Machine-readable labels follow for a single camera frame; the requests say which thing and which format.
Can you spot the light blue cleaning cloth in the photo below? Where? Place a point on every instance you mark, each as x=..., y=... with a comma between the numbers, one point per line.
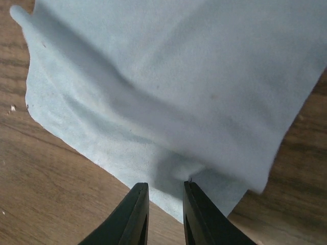
x=167, y=91

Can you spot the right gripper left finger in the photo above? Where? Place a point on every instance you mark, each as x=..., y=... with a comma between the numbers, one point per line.
x=128, y=222

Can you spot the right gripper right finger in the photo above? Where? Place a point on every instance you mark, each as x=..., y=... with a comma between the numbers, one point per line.
x=203, y=221

